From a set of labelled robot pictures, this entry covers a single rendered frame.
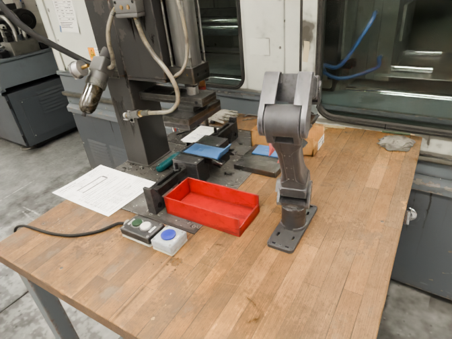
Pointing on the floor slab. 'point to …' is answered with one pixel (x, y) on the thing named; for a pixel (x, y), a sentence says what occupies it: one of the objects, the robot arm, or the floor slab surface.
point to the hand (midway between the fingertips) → (275, 157)
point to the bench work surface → (235, 258)
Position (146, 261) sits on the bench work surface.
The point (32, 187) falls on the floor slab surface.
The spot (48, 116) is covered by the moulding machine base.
